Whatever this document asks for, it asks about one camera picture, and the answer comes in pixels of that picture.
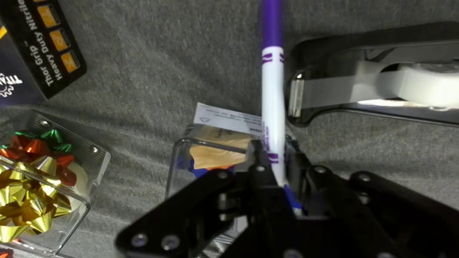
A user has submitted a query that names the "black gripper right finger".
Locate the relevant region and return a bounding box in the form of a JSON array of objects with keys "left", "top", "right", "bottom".
[{"left": 285, "top": 142, "right": 459, "bottom": 258}]

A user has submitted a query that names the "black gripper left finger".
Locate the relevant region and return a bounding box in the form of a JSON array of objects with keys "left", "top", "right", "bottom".
[{"left": 113, "top": 139, "right": 304, "bottom": 258}]

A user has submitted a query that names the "purple and white marker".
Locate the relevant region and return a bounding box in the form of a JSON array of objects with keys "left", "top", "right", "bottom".
[{"left": 258, "top": 0, "right": 305, "bottom": 215}]

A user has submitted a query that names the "clear plastic container with barcode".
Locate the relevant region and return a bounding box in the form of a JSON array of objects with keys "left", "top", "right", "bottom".
[{"left": 163, "top": 100, "right": 299, "bottom": 258}]

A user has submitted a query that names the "tan card piece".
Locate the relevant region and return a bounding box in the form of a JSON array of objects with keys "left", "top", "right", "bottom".
[{"left": 188, "top": 136, "right": 254, "bottom": 172}]

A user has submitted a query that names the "clear plastic bow container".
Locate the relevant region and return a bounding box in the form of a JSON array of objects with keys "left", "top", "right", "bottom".
[{"left": 0, "top": 109, "right": 113, "bottom": 258}]

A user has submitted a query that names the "grey felt table cloth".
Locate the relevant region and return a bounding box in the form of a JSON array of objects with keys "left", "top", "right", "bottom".
[{"left": 0, "top": 0, "right": 459, "bottom": 258}]

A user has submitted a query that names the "green gift bow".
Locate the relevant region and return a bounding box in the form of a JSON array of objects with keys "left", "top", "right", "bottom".
[{"left": 13, "top": 128, "right": 74, "bottom": 155}]

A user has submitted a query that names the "gold gift bow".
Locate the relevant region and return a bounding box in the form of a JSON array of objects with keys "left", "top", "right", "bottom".
[{"left": 0, "top": 156, "right": 74, "bottom": 244}]

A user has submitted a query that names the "large red gift bow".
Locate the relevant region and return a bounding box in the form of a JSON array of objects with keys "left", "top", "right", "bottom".
[{"left": 0, "top": 135, "right": 79, "bottom": 188}]

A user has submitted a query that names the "black nitrile glove box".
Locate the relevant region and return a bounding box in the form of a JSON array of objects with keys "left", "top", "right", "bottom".
[{"left": 0, "top": 0, "right": 89, "bottom": 109}]

